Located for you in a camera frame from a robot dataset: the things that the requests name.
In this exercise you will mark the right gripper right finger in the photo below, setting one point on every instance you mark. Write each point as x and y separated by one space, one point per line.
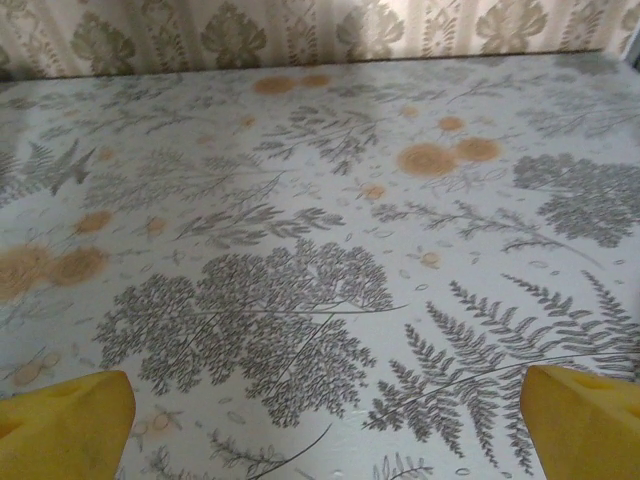
590 430

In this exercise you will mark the aluminium frame post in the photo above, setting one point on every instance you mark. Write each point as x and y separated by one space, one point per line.
634 52

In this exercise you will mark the floral table mat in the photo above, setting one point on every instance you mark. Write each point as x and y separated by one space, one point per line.
320 250

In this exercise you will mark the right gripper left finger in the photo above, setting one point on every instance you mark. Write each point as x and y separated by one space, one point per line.
60 430

